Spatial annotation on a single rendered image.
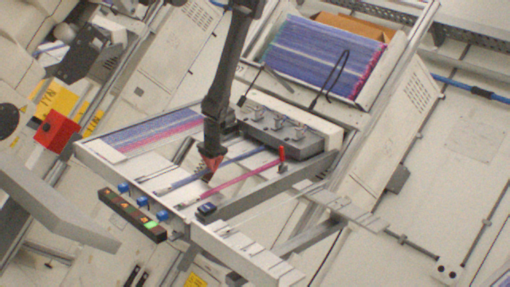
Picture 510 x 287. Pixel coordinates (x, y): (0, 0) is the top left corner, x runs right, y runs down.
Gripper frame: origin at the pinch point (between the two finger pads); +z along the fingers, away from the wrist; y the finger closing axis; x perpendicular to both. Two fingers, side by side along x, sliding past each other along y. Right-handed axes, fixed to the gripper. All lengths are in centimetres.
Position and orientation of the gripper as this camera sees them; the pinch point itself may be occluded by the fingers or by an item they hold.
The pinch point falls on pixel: (212, 169)
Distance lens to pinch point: 226.2
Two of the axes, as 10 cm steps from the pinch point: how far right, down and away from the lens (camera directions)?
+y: -6.8, -3.6, 6.4
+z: -0.2, 8.8, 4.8
